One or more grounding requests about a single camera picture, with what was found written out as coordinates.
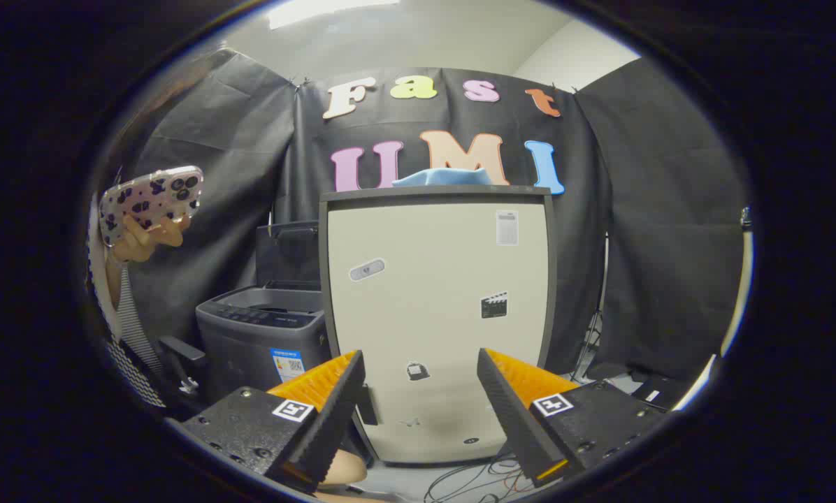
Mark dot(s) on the light blue garment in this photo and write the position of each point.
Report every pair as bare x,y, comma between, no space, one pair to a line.
439,178

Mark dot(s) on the spotted smartphone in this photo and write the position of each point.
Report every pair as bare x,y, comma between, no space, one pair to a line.
145,199

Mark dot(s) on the beige cabinet with dark frame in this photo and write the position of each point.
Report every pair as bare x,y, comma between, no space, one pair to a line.
432,293

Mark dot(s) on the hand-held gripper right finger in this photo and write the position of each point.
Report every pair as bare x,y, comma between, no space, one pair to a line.
509,412

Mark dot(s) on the black backdrop cloth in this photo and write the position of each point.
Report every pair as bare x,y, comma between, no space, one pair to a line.
250,175

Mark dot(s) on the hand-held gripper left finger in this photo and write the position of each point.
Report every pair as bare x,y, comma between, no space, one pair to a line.
334,412

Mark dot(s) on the grey washing machine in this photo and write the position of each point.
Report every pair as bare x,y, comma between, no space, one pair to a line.
250,349

